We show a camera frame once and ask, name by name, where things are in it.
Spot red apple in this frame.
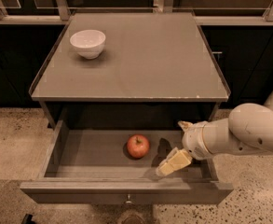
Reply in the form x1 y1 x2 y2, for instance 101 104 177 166
127 134 150 159

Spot grey cabinet with counter top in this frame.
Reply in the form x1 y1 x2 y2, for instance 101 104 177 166
30 13 230 120

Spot grey open top drawer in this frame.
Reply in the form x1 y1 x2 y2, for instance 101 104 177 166
20 120 233 205

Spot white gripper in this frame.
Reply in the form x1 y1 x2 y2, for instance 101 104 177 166
156 120 213 176

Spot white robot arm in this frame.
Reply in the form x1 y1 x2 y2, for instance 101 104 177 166
156 92 273 176

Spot black object at floor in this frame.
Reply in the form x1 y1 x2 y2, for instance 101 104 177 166
21 214 35 224

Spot small metal drawer knob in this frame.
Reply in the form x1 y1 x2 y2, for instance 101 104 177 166
125 194 133 204

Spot white ceramic bowl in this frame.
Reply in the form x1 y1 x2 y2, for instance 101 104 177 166
70 30 106 59

